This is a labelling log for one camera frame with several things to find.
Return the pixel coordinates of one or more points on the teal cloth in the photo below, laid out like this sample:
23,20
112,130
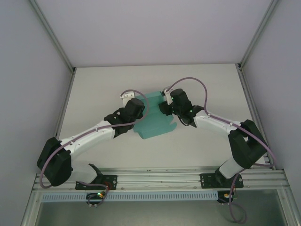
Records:
155,122

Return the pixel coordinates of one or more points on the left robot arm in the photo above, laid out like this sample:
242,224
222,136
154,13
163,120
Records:
89,139

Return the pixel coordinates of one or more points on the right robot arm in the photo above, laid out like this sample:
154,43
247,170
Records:
216,122

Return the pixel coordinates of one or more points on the grey metal shelf panel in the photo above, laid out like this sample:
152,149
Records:
152,214

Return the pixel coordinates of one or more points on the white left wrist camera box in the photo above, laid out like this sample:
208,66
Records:
127,96

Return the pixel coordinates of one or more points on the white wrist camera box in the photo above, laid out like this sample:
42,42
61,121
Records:
127,96
168,96

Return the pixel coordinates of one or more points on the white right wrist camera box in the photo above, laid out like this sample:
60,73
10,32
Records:
168,96

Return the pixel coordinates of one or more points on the aluminium table edge rail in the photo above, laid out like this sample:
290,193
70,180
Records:
65,103
251,103

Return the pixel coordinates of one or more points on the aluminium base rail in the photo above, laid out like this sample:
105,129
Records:
160,176

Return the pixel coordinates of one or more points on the aluminium frame post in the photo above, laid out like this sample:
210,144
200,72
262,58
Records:
258,33
51,35

